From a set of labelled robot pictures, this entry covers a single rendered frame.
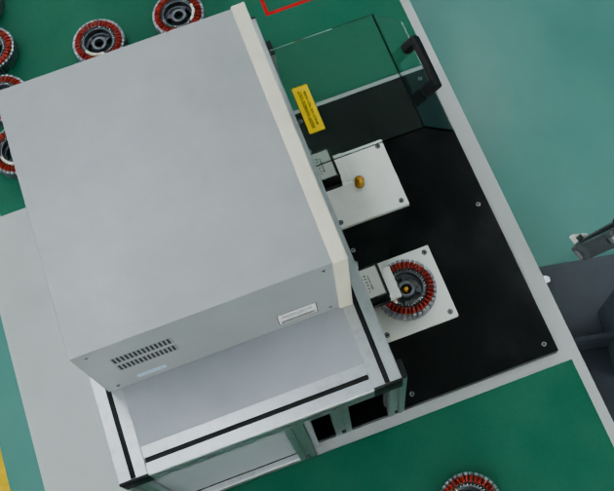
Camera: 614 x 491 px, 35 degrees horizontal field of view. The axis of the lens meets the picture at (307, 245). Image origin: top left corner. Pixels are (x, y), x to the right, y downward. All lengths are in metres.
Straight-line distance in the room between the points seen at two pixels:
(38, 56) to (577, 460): 1.38
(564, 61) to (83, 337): 2.01
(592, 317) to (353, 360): 1.31
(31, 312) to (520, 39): 1.71
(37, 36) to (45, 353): 0.72
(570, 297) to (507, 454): 0.94
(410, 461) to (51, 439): 0.67
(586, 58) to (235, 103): 1.77
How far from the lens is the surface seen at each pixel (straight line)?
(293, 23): 2.14
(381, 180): 1.91
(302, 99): 1.68
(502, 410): 1.82
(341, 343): 1.46
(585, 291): 2.69
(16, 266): 2.02
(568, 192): 2.80
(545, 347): 1.84
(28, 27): 2.27
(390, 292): 1.73
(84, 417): 1.89
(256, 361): 1.46
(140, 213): 1.35
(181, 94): 1.42
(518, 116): 2.89
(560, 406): 1.84
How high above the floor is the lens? 2.53
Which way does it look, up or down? 69 degrees down
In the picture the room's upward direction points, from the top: 12 degrees counter-clockwise
